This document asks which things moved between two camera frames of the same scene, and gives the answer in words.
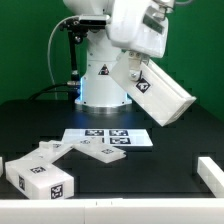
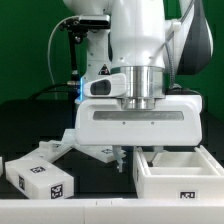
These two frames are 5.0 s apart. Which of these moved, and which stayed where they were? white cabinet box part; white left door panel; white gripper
Moved: white gripper
Stayed: white cabinet box part; white left door panel
